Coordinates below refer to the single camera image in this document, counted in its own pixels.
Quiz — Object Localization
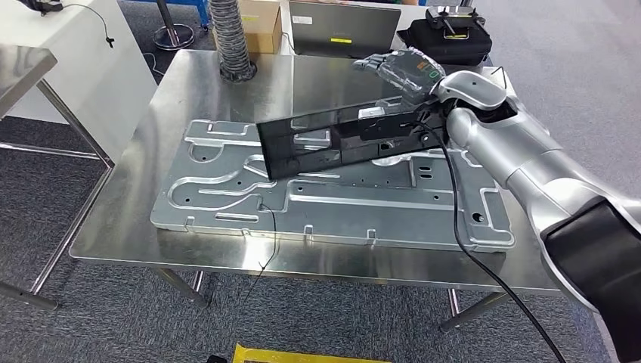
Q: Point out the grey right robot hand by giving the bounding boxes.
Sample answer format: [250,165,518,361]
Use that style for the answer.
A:
[352,47,447,107]

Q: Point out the black plastic plate bracket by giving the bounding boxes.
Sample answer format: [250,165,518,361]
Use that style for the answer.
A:
[256,98,449,182]

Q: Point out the stainless steel workbench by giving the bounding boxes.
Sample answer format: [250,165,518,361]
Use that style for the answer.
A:
[69,48,565,334]

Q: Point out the black bag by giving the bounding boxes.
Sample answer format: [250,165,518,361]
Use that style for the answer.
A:
[397,5,494,66]

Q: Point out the black silver device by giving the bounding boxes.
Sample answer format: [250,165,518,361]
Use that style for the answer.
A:
[426,5,487,40]

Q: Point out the grey laptop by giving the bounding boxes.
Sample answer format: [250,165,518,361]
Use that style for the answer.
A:
[289,0,403,60]

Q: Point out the stamped grey metal panel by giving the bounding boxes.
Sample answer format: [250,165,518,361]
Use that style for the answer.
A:
[150,119,517,254]

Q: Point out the cardboard box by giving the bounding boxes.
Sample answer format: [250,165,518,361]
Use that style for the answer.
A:
[212,0,283,55]

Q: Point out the stool pole with round base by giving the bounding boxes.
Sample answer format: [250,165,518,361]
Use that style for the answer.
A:
[151,0,195,51]

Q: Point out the white cabinet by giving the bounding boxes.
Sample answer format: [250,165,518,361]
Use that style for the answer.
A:
[0,0,159,164]

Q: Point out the stainless steel table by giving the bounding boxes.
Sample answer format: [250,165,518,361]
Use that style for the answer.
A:
[0,44,115,311]

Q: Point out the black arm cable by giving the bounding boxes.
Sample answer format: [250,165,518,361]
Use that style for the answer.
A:
[410,119,567,363]

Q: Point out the ribbed grey hose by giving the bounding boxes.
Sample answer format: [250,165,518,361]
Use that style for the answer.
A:
[207,0,258,84]

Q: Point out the thin black wire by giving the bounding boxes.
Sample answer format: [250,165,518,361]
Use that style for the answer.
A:
[243,200,279,302]

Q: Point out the black device with cable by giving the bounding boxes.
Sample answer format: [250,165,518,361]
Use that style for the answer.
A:
[17,0,116,49]

